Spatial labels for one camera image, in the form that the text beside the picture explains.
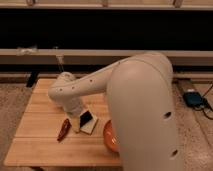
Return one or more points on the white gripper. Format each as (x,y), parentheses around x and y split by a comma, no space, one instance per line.
(74,108)

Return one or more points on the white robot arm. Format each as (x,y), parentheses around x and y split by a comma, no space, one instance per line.
(140,103)

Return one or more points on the black rectangular block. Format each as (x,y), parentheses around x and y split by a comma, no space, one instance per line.
(85,117)

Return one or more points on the red chili pepper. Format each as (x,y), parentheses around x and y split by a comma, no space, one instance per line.
(64,130)

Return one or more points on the orange bowl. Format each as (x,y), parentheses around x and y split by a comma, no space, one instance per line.
(109,138)

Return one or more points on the black table leg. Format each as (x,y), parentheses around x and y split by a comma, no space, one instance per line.
(33,77)

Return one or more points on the wooden table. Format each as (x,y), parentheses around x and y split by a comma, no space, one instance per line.
(45,135)

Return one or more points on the blue power adapter box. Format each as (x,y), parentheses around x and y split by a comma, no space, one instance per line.
(193,99)

